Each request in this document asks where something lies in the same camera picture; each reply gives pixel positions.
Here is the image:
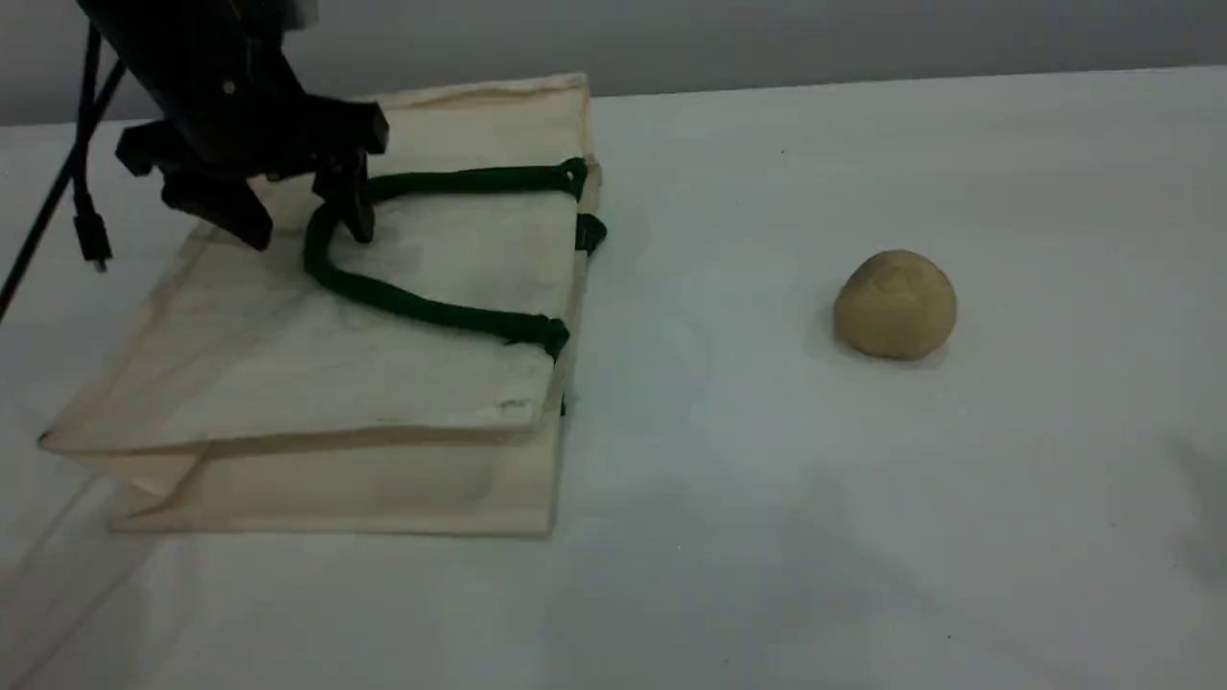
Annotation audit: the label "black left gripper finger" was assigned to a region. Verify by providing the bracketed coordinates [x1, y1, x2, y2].
[161, 175, 275, 253]
[311, 150, 378, 246]

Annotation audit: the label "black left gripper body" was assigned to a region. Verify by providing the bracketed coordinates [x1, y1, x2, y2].
[115, 38, 390, 185]

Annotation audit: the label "cream canvas handbag green handles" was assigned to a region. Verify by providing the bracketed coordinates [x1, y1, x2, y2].
[38, 73, 609, 538]

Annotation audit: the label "round egg yolk pastry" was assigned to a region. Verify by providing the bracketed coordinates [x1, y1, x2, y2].
[832, 249, 960, 363]

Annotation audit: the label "black cable with plug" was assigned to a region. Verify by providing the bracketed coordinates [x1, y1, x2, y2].
[73, 24, 115, 275]

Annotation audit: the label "thin black cable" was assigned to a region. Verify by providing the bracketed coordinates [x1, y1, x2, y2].
[0, 62, 127, 323]

